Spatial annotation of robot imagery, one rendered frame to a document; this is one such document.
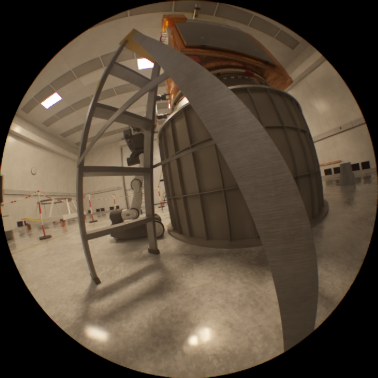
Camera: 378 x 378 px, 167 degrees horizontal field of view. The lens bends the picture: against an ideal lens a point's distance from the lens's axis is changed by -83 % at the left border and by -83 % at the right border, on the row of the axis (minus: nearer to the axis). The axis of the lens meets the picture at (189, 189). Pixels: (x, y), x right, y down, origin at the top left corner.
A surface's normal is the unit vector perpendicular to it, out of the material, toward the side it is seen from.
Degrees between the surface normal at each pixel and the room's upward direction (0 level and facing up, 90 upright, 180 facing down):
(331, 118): 90
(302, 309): 88
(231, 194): 90
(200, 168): 90
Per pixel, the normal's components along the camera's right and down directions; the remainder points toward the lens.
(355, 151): -0.98, 0.17
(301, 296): -0.55, 0.03
